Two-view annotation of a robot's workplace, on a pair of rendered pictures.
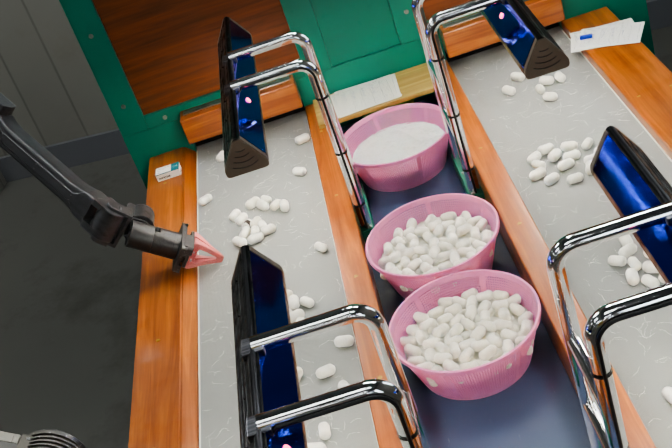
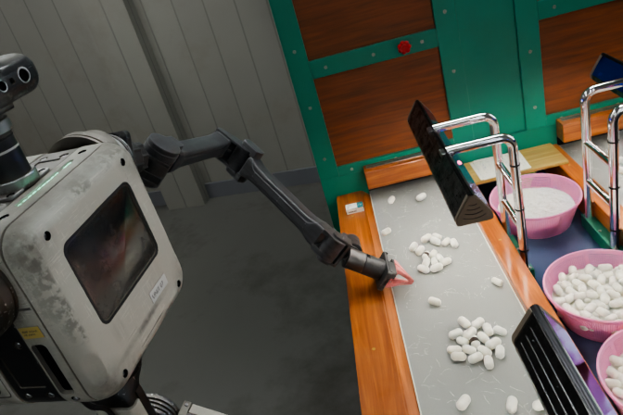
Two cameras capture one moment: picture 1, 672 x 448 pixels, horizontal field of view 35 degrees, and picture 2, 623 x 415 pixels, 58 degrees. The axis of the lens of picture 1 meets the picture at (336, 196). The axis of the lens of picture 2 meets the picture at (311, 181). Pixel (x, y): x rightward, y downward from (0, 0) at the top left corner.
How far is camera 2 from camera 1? 0.82 m
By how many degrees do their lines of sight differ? 5
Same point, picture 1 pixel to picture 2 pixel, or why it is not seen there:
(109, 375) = (279, 335)
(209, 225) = (392, 252)
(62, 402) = (247, 350)
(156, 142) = (343, 185)
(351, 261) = (534, 299)
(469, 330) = not seen: outside the picture
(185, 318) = (393, 331)
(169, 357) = (387, 367)
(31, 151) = (275, 187)
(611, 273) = not seen: outside the picture
